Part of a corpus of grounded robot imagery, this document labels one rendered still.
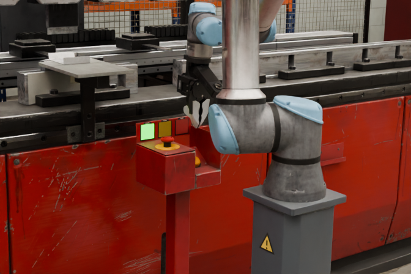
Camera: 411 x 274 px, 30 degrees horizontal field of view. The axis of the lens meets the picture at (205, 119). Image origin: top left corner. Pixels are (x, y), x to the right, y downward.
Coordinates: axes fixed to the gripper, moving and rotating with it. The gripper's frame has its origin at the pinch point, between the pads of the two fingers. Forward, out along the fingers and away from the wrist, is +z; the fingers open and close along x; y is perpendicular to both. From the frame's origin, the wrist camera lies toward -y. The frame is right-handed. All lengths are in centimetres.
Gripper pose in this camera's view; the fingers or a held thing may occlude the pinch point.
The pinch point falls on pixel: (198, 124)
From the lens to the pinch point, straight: 225.5
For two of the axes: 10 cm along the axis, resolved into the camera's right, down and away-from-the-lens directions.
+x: -8.0, 1.2, -5.9
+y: -5.9, -2.7, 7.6
